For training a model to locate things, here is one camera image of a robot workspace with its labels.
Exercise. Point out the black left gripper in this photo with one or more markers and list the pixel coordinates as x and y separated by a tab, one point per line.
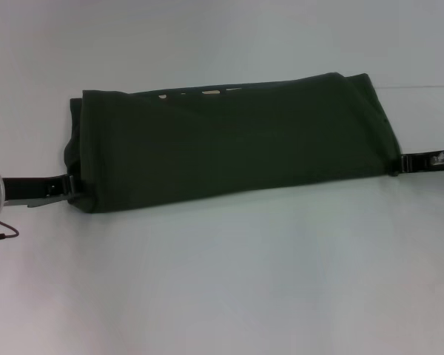
33	188

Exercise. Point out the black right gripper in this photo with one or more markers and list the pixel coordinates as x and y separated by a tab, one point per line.
429	162

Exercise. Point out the dark green shirt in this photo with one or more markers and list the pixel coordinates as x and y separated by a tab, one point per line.
225	148

